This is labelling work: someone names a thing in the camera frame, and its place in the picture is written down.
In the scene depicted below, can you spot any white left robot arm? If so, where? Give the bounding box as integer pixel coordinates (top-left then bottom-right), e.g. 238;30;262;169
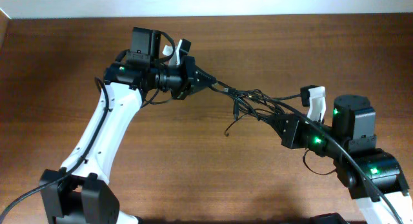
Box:
39;27;217;224

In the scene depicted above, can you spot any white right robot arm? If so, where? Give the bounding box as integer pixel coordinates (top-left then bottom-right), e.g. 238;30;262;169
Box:
267;95;412;223

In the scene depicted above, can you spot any black USB cable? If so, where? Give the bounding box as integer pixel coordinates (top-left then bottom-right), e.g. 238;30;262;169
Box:
209;80;288;137

